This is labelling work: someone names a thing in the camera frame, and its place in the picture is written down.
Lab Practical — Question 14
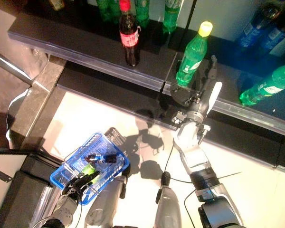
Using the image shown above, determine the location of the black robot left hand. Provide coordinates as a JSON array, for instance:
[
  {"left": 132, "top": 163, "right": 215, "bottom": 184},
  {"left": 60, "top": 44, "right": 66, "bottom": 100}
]
[{"left": 61, "top": 171, "right": 101, "bottom": 202}]

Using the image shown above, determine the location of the green Sprite can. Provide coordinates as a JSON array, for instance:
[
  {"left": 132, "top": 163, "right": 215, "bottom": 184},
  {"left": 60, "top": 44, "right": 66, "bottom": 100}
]
[{"left": 81, "top": 163, "right": 97, "bottom": 177}]

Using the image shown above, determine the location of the blue plastic shopping basket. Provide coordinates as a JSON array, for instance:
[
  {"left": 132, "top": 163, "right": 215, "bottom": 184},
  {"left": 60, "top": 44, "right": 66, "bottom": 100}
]
[{"left": 49, "top": 132, "right": 130, "bottom": 206}]

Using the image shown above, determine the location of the brown curtain panel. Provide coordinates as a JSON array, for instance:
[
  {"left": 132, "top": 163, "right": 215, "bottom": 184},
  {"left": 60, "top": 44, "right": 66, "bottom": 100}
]
[{"left": 0, "top": 54, "right": 38, "bottom": 145}]

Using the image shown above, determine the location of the clear plastic price rail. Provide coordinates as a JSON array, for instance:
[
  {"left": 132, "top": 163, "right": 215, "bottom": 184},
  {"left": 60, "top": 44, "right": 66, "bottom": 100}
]
[
  {"left": 57, "top": 84, "right": 285, "bottom": 178},
  {"left": 7, "top": 33, "right": 285, "bottom": 140},
  {"left": 29, "top": 185, "right": 60, "bottom": 228}
]

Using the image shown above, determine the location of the silver robot right leg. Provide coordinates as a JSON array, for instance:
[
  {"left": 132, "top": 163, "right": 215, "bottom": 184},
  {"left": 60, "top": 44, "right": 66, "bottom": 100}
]
[{"left": 155, "top": 172, "right": 183, "bottom": 228}]

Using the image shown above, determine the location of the Coca-Cola bottle red cap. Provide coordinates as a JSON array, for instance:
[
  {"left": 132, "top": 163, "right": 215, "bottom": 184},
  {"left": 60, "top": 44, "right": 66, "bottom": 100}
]
[{"left": 118, "top": 0, "right": 141, "bottom": 67}]

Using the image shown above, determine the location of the metal shelf upright post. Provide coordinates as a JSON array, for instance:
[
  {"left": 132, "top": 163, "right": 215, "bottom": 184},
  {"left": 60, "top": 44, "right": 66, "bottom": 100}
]
[{"left": 0, "top": 46, "right": 36, "bottom": 86}]

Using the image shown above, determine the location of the black metal bracket bar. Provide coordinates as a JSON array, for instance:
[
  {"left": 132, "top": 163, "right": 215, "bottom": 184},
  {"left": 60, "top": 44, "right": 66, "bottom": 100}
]
[{"left": 0, "top": 165, "right": 13, "bottom": 183}]

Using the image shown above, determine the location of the Pepsi cola bottle blue cap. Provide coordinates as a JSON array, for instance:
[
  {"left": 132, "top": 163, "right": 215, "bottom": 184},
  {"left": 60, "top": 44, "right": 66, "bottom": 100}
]
[
  {"left": 261, "top": 14, "right": 285, "bottom": 57},
  {"left": 235, "top": 0, "right": 285, "bottom": 48},
  {"left": 85, "top": 153, "right": 118, "bottom": 165}
]

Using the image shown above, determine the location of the metal wire basket handle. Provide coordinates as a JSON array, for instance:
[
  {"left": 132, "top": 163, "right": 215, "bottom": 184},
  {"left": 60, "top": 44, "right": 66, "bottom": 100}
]
[{"left": 61, "top": 146, "right": 86, "bottom": 178}]

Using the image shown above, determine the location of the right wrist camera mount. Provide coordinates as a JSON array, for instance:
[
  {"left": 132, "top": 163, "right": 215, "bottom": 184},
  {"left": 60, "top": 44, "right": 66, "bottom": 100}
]
[{"left": 172, "top": 110, "right": 190, "bottom": 125}]

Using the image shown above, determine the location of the white cable tie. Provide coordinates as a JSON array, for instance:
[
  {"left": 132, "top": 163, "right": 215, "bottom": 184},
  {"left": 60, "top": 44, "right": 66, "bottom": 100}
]
[{"left": 218, "top": 171, "right": 242, "bottom": 179}]

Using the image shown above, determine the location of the pale yellow tea bottle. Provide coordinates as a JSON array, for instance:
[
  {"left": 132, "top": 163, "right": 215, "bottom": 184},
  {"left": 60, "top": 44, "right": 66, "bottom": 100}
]
[{"left": 48, "top": 0, "right": 65, "bottom": 10}]

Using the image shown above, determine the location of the dark low display base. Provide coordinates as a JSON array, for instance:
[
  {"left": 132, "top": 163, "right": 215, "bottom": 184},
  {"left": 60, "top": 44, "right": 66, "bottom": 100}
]
[{"left": 0, "top": 147, "right": 62, "bottom": 228}]

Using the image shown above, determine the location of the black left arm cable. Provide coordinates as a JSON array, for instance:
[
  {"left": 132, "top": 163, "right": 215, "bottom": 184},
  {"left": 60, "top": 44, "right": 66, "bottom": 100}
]
[{"left": 29, "top": 204, "right": 83, "bottom": 228}]

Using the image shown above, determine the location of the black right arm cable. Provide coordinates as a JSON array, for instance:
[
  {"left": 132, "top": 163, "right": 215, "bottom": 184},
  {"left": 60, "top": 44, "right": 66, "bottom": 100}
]
[{"left": 163, "top": 142, "right": 201, "bottom": 228}]

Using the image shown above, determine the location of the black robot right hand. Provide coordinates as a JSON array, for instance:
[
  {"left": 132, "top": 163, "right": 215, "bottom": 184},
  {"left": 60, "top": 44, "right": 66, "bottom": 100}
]
[{"left": 170, "top": 55, "right": 223, "bottom": 119}]

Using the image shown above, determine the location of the black shelf board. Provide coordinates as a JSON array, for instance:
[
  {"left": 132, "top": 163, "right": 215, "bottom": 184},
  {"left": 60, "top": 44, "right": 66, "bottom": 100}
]
[
  {"left": 7, "top": 0, "right": 285, "bottom": 124},
  {"left": 57, "top": 68, "right": 285, "bottom": 171}
]

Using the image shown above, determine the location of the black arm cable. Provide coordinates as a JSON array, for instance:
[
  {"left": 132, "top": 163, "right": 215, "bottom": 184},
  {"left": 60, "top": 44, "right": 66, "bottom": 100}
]
[
  {"left": 163, "top": 142, "right": 201, "bottom": 228},
  {"left": 29, "top": 204, "right": 83, "bottom": 228}
]

